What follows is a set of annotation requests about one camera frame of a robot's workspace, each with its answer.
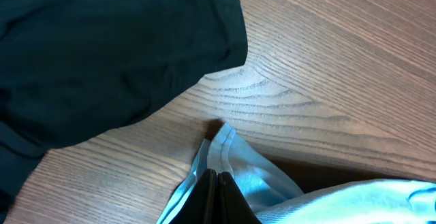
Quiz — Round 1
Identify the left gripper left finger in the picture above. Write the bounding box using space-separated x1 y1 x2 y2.
170 169 217 224

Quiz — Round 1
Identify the black garment on left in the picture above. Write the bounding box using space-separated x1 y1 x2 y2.
1 0 247 216

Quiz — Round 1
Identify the light blue printed t-shirt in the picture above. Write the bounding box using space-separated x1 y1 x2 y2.
159 123 435 223

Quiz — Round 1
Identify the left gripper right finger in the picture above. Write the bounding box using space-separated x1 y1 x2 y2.
217 172 261 224

